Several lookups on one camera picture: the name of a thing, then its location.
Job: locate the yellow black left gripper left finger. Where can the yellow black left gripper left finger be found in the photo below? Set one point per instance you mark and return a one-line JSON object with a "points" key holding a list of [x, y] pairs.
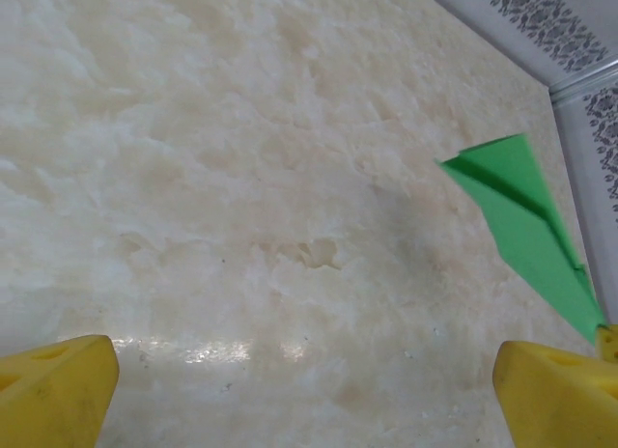
{"points": [[53, 400]]}

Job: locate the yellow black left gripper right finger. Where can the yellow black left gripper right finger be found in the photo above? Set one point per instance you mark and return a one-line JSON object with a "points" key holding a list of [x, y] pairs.
{"points": [[560, 404]]}

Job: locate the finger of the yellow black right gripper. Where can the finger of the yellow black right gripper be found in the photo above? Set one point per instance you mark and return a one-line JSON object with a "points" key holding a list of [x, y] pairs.
{"points": [[609, 344]]}

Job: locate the green paper sheet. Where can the green paper sheet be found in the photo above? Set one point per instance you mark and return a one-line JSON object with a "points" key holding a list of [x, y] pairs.
{"points": [[526, 235]]}

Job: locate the aluminium frame post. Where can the aluminium frame post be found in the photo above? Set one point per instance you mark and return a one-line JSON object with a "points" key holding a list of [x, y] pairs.
{"points": [[589, 81]]}

